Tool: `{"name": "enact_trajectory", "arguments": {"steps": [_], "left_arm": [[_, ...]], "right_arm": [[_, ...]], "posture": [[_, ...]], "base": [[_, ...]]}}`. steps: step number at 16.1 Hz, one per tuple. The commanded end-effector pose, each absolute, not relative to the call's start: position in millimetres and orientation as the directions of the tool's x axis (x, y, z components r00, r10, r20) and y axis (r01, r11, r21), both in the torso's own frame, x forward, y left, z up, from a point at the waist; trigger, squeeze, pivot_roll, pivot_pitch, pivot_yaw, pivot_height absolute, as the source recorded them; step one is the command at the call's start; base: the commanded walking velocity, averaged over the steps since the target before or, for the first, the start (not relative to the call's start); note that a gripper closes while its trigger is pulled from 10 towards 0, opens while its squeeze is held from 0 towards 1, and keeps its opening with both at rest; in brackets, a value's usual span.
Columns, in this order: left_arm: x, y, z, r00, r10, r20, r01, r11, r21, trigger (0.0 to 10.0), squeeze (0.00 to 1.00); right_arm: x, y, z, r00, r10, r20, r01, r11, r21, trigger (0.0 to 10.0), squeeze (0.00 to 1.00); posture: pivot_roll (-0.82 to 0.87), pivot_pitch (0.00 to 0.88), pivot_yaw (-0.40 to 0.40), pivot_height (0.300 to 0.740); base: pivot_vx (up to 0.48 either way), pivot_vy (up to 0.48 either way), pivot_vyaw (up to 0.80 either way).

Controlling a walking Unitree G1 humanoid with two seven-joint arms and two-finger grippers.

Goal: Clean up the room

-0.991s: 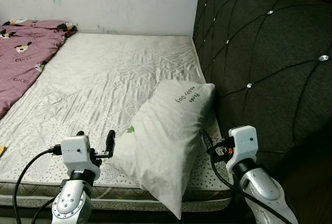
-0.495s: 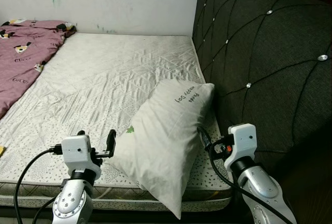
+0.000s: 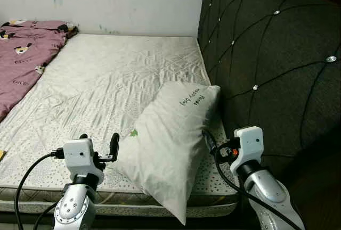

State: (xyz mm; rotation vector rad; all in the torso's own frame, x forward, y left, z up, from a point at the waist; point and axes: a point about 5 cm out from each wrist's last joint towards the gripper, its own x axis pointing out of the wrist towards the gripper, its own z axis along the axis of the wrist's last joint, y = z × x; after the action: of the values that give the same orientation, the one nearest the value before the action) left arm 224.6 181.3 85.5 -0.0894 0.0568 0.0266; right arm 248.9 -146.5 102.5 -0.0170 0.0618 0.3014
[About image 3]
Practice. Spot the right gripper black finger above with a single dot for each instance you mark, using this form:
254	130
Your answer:
210	140

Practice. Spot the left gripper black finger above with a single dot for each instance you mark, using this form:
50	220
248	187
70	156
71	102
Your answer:
83	136
114	146

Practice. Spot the white pillow with tree print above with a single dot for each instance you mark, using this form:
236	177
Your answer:
165	145

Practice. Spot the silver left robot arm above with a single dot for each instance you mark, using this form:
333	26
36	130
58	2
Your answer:
77	203

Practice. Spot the white quilted mattress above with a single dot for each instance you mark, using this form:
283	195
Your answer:
117	70

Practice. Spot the purple printed blanket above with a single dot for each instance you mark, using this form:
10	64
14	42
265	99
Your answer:
26	54

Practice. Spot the dark grey tufted headboard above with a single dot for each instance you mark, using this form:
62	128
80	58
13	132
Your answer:
277	54

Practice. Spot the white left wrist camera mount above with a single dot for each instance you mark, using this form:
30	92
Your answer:
80	155

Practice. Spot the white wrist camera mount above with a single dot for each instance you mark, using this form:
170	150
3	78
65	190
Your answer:
249	145
80	155

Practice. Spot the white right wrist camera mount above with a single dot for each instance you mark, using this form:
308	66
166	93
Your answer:
249	145

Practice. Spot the dark bed frame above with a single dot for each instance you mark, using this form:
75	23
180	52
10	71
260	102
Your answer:
133	222

